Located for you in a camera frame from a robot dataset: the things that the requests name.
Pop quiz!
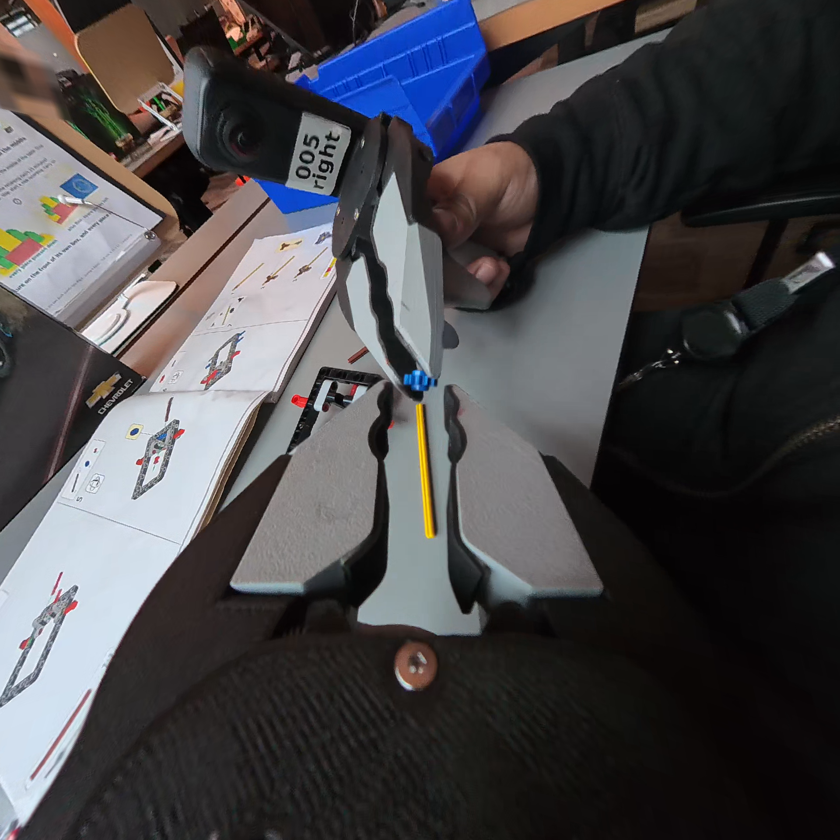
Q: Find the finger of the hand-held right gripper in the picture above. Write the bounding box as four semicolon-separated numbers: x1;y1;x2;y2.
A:
336;252;421;395
371;172;448;385

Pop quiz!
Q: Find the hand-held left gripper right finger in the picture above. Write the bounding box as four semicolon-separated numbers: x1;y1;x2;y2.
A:
444;385;605;614

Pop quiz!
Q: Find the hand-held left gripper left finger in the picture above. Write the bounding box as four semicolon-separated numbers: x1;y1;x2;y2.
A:
230;382;395;608

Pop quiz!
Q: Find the black lego frame assembly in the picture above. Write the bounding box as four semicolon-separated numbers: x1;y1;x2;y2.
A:
287;366;395;455

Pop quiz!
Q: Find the yellow lego axle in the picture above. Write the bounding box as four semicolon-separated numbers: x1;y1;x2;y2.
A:
415;403;437;539

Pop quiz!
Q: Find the person's right forearm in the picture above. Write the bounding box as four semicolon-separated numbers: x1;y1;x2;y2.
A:
505;0;840;231

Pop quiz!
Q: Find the lego instruction booklet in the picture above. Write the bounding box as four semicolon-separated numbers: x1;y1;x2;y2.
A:
0;226;342;829

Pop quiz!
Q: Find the black lego set box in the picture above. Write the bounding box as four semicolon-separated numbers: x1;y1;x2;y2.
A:
0;289;147;526

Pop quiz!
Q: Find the person's right hand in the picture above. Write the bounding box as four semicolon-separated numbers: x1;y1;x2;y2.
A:
430;141;540;306

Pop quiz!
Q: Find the blue storage bin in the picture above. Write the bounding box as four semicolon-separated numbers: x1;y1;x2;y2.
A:
252;0;492;214

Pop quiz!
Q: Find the person's black jacket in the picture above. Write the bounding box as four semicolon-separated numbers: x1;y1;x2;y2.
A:
591;223;840;723

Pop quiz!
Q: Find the tan chair back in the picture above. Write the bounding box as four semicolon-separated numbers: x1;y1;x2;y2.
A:
74;5;183;114

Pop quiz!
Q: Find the instruction sign with brick pictures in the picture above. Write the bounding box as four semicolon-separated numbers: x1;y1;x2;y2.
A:
0;108;165;322

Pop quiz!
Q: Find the black office chair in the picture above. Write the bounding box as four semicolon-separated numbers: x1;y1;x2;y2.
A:
682;187;840;283

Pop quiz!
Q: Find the black lanyard with badge reel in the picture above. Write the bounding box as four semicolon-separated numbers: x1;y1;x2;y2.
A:
617;252;837;395

